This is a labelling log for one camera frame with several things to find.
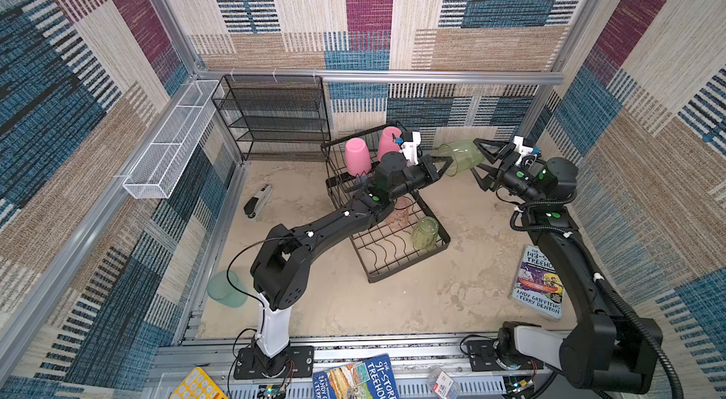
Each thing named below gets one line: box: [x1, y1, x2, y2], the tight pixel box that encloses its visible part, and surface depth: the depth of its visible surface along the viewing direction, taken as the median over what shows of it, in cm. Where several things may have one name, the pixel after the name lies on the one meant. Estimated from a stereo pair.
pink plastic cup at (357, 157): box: [345, 137, 372, 177], surface depth 83 cm
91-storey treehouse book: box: [311, 353, 400, 399], surface depth 70 cm
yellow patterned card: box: [170, 366, 229, 399], surface depth 71 cm
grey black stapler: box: [242, 183, 274, 223], surface depth 104 cm
